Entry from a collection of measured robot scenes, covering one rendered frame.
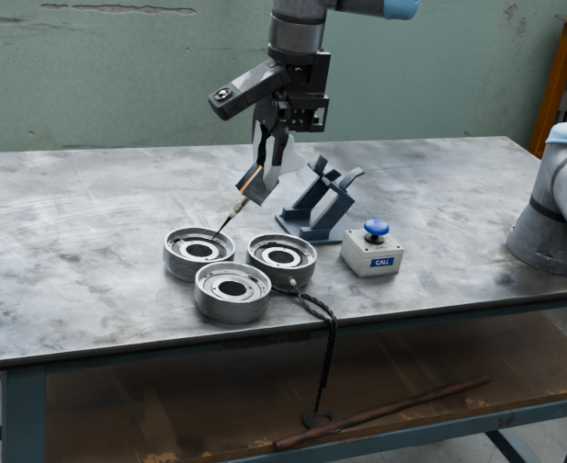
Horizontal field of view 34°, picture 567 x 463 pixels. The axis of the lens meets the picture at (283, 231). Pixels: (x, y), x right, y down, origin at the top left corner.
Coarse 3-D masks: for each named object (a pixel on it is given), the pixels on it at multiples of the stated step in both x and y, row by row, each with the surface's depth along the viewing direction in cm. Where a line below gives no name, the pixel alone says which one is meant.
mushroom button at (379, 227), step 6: (366, 222) 142; (372, 222) 141; (378, 222) 142; (384, 222) 142; (366, 228) 141; (372, 228) 140; (378, 228) 140; (384, 228) 141; (372, 234) 142; (378, 234) 140; (384, 234) 141
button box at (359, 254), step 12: (348, 240) 143; (360, 240) 142; (372, 240) 142; (384, 240) 143; (348, 252) 143; (360, 252) 140; (372, 252) 139; (384, 252) 140; (396, 252) 141; (348, 264) 144; (360, 264) 140; (372, 264) 140; (384, 264) 141; (396, 264) 142; (360, 276) 141; (372, 276) 142
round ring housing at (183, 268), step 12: (180, 228) 138; (192, 228) 139; (204, 228) 139; (168, 240) 136; (228, 240) 138; (168, 252) 132; (192, 252) 137; (204, 252) 138; (216, 252) 136; (228, 252) 136; (168, 264) 133; (180, 264) 131; (192, 264) 130; (204, 264) 131; (180, 276) 133; (192, 276) 131
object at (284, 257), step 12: (252, 240) 138; (264, 240) 140; (276, 240) 141; (288, 240) 141; (300, 240) 140; (252, 252) 137; (264, 252) 138; (276, 252) 139; (288, 252) 139; (312, 252) 138; (252, 264) 134; (264, 264) 132; (276, 264) 135; (288, 264) 136; (312, 264) 135; (276, 276) 133; (288, 276) 133; (300, 276) 134; (288, 288) 135
